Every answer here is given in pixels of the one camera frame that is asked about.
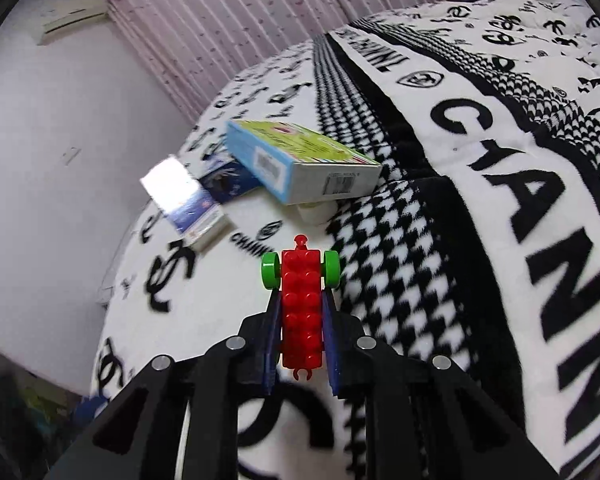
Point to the dark blue small carton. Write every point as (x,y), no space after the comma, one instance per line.
(225,178)

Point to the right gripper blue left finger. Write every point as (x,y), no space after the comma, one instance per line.
(269,340)

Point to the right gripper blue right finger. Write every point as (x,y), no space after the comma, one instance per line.
(331,341)

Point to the white blue small box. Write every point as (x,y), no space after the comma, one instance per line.
(197,217)

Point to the white wall socket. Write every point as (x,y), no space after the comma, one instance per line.
(69,155)

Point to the white wall air conditioner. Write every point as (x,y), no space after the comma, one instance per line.
(63,16)

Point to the white plastic storage box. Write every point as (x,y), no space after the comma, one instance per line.
(106,288)

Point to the red green toy block car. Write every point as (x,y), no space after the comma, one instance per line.
(300,276)

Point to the light blue green carton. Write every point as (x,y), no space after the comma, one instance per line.
(298,165)

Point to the pink dotted curtain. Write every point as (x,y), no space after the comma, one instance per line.
(195,47)

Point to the black white logo blanket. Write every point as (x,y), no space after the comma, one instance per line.
(481,241)

